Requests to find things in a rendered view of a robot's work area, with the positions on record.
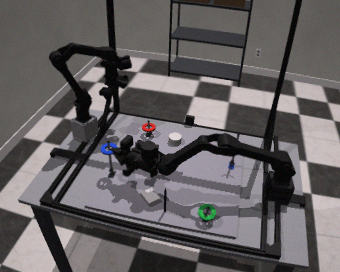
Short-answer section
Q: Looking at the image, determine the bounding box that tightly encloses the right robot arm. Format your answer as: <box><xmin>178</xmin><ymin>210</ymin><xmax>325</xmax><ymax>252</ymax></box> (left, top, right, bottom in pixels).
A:
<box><xmin>49</xmin><ymin>43</ymin><xmax>132</xmax><ymax>124</ymax></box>

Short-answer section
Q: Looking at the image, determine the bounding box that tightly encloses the green ring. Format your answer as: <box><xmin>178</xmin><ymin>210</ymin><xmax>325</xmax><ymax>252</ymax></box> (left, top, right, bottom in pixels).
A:
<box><xmin>198</xmin><ymin>204</ymin><xmax>216</xmax><ymax>221</ymax></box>

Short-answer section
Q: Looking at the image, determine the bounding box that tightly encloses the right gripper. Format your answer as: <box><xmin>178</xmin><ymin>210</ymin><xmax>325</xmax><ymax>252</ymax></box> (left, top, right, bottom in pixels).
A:
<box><xmin>99</xmin><ymin>73</ymin><xmax>119</xmax><ymax>104</ymax></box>

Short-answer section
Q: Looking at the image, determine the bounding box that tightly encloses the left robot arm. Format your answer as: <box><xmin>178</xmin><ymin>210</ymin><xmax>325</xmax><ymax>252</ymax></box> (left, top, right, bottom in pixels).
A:
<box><xmin>131</xmin><ymin>133</ymin><xmax>296</xmax><ymax>186</ymax></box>

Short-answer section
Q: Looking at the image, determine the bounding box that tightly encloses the white cylinder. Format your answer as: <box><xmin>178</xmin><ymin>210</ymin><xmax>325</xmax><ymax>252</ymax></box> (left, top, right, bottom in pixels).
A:
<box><xmin>169</xmin><ymin>133</ymin><xmax>182</xmax><ymax>146</ymax></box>

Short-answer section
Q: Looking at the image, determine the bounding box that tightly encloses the white square block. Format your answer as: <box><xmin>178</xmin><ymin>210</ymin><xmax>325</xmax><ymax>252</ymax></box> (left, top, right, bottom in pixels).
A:
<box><xmin>141</xmin><ymin>188</ymin><xmax>160</xmax><ymax>206</ymax></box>

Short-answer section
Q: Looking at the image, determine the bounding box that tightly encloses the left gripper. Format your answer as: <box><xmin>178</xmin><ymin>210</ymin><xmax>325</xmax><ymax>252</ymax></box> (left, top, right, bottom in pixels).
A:
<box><xmin>111</xmin><ymin>135</ymin><xmax>142</xmax><ymax>177</ymax></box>

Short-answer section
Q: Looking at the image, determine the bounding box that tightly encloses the red ring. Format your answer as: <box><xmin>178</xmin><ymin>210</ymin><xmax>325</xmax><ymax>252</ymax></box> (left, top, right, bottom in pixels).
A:
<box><xmin>142</xmin><ymin>123</ymin><xmax>156</xmax><ymax>132</ymax></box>

